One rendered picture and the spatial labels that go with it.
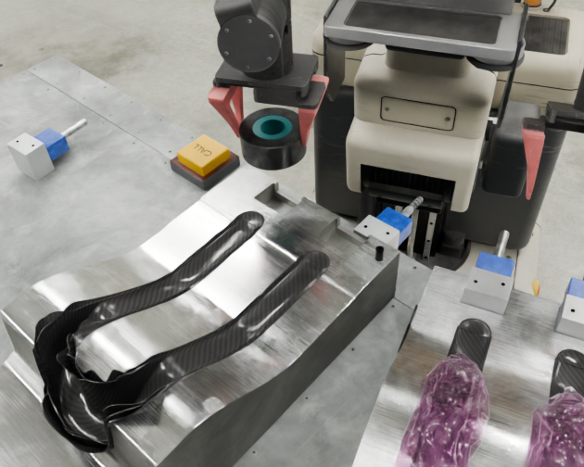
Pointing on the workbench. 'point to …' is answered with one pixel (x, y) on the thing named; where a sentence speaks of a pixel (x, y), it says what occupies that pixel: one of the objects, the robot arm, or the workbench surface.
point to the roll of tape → (272, 139)
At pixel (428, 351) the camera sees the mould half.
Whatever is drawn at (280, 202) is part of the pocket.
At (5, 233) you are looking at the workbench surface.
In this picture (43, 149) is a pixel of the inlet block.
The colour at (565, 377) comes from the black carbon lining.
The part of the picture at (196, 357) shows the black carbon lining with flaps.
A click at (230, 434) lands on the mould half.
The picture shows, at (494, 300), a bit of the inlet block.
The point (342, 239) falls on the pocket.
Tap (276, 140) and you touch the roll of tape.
